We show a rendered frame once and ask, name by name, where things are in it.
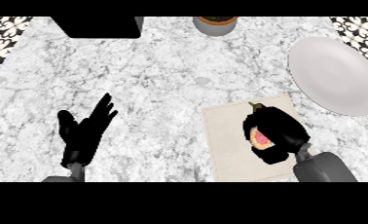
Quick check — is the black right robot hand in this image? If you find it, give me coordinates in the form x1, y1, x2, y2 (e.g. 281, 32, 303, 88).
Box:
241, 105, 312, 166

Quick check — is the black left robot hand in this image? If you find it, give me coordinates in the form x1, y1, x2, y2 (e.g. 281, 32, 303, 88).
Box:
56, 93, 120, 169

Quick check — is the pink frosted cupcake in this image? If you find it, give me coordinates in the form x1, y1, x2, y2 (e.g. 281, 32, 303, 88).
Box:
248, 126, 277, 151

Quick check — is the beige placemat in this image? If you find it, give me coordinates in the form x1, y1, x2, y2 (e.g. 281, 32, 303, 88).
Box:
200, 93, 319, 183

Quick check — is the white plate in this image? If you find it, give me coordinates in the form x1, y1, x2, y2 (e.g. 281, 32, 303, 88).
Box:
287, 36, 368, 117

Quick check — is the black appliance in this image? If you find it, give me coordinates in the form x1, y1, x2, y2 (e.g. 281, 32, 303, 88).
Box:
50, 16, 145, 40

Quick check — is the grey plant pot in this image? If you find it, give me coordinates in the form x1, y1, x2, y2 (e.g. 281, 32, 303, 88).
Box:
191, 16, 240, 38

